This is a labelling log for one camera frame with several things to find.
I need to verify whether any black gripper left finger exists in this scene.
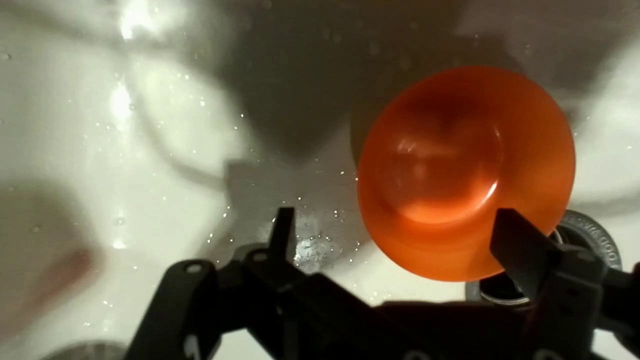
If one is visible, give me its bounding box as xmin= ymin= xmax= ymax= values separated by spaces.
xmin=126 ymin=206 xmax=375 ymax=360

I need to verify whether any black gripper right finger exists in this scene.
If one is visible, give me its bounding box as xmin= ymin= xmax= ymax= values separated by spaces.
xmin=488 ymin=206 xmax=640 ymax=360

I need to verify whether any orange plastic bowl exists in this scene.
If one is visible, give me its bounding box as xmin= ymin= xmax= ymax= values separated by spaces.
xmin=356 ymin=63 xmax=578 ymax=284

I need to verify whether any metal sink drain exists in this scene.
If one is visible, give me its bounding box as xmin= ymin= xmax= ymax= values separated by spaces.
xmin=465 ymin=208 xmax=624 ymax=307

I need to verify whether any white kitchen sink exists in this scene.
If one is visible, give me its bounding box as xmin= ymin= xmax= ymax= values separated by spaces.
xmin=0 ymin=0 xmax=640 ymax=360

